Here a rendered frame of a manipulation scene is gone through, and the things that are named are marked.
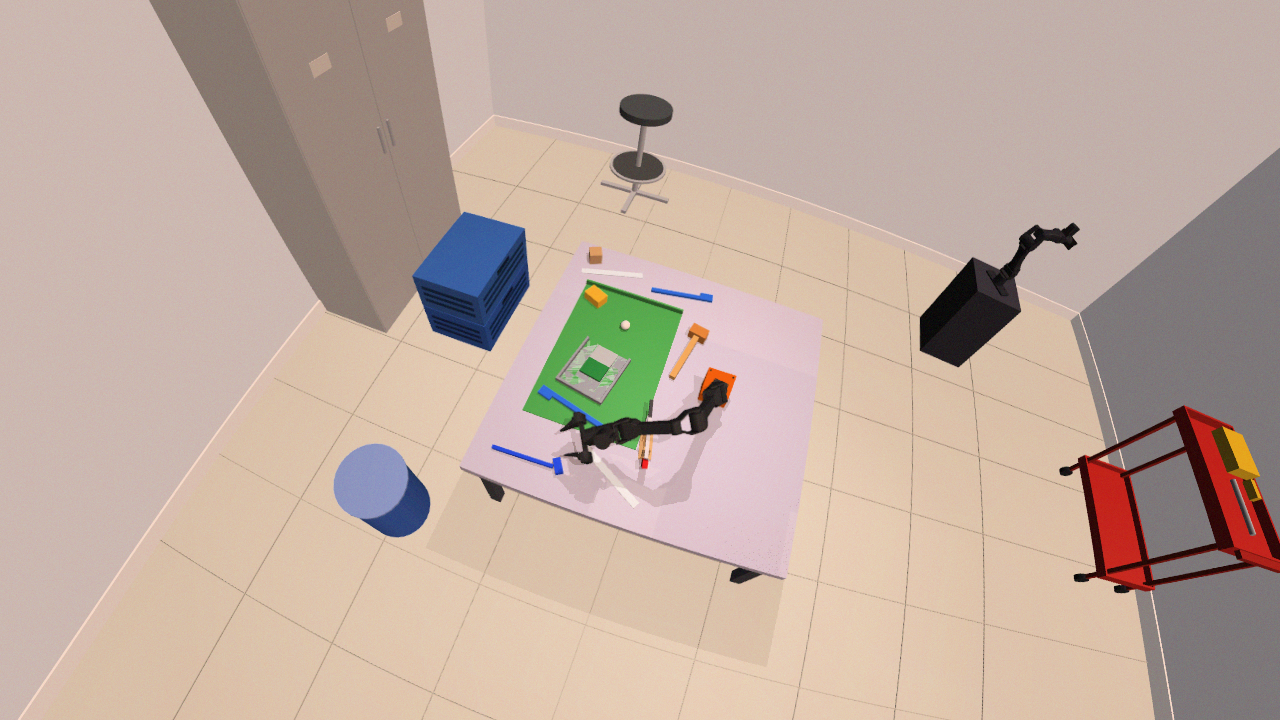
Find white flat bar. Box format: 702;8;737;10
588;446;639;509
582;268;643;278

